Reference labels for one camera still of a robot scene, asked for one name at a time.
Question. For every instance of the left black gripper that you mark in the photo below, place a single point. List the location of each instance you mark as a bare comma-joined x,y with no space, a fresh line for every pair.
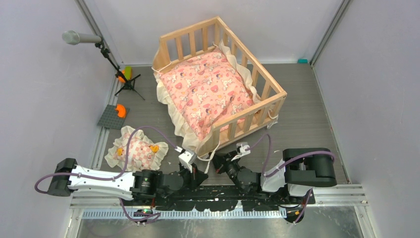
196,177

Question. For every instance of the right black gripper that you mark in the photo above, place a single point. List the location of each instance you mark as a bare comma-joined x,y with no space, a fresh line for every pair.
221,161

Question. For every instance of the pink printed cushion with ties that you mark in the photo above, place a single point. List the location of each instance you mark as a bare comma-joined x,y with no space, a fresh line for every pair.
204,90

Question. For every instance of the wooden slatted pet bed frame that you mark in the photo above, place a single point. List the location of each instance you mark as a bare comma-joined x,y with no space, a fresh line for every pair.
185,43

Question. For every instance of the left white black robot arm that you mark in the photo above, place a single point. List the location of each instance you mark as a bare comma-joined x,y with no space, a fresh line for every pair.
70,177

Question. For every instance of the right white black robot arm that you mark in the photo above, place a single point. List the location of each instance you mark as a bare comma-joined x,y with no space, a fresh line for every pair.
299,170

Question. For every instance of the small checkered ruffled pillow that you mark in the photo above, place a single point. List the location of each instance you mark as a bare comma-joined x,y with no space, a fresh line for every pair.
142,153

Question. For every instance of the orange curved toy piece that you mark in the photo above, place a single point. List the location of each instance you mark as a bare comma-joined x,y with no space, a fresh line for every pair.
121,111

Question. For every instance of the grey building plate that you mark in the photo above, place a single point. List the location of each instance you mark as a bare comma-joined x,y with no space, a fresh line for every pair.
109,118

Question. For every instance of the orange green toy ball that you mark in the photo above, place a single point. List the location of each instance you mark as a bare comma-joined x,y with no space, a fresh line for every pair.
127,72

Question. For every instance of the silver microphone on tripod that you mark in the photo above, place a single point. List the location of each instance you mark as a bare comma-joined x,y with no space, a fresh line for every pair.
73,38

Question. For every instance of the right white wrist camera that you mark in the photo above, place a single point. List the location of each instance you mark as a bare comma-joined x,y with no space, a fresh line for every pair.
243,149

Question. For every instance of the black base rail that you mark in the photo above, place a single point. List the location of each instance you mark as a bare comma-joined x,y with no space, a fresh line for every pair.
217,198

